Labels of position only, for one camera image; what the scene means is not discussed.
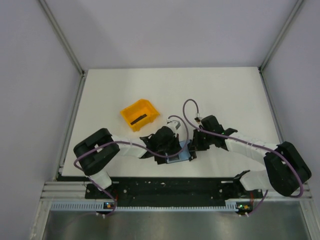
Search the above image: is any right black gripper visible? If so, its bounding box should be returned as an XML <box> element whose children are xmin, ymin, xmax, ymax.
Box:
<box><xmin>189</xmin><ymin>128</ymin><xmax>215</xmax><ymax>152</ymax></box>

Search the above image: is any yellow plastic bin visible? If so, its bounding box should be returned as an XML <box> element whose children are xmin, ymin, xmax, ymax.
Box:
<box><xmin>120</xmin><ymin>99</ymin><xmax>160</xmax><ymax>132</ymax></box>

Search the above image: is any black card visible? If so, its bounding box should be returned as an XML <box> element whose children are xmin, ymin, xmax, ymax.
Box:
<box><xmin>154</xmin><ymin>156</ymin><xmax>167</xmax><ymax>165</ymax></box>
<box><xmin>130</xmin><ymin>114</ymin><xmax>147</xmax><ymax>125</ymax></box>

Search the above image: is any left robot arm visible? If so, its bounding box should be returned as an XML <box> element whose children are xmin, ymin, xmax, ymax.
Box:
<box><xmin>73</xmin><ymin>126</ymin><xmax>183</xmax><ymax>199</ymax></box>

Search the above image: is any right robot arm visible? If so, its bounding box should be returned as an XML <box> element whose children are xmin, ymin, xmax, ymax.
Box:
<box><xmin>190</xmin><ymin>115</ymin><xmax>312</xmax><ymax>198</ymax></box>

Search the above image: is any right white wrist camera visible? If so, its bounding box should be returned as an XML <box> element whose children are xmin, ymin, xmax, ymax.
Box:
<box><xmin>194</xmin><ymin>116</ymin><xmax>201</xmax><ymax>125</ymax></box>

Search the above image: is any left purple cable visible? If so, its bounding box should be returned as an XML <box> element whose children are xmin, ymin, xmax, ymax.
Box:
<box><xmin>73</xmin><ymin>115</ymin><xmax>190</xmax><ymax>217</ymax></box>

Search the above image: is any purple cable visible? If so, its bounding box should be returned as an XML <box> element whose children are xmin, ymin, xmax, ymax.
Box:
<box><xmin>73</xmin><ymin>115</ymin><xmax>190</xmax><ymax>217</ymax></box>
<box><xmin>182</xmin><ymin>99</ymin><xmax>306</xmax><ymax>217</ymax></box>

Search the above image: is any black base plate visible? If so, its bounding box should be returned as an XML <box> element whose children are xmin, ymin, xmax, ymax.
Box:
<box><xmin>85</xmin><ymin>177</ymin><xmax>263</xmax><ymax>207</ymax></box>

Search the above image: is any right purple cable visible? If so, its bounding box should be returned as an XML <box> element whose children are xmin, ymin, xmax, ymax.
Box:
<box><xmin>182</xmin><ymin>99</ymin><xmax>306</xmax><ymax>217</ymax></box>

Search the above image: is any grey cable duct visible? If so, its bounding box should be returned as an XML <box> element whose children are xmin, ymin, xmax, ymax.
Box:
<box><xmin>50</xmin><ymin>201</ymin><xmax>251</xmax><ymax>213</ymax></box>

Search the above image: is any left aluminium frame post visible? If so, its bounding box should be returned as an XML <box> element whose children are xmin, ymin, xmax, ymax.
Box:
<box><xmin>37</xmin><ymin>0</ymin><xmax>85</xmax><ymax>76</ymax></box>

